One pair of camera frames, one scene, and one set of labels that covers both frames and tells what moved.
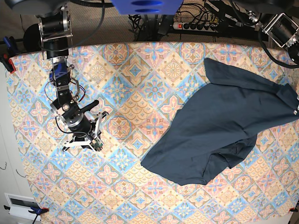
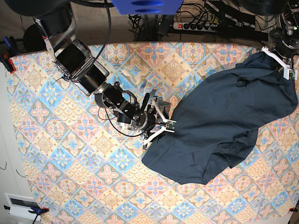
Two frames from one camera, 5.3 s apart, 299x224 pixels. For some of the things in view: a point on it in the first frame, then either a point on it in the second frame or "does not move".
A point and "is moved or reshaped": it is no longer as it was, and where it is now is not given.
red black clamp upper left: x=12 y=51 does not move
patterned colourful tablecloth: x=141 y=86 does not move
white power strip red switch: x=195 y=26 does not move
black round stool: x=32 y=38 does not move
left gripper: x=79 y=125 to x=142 y=121
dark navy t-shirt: x=217 y=123 is moved or reshaped
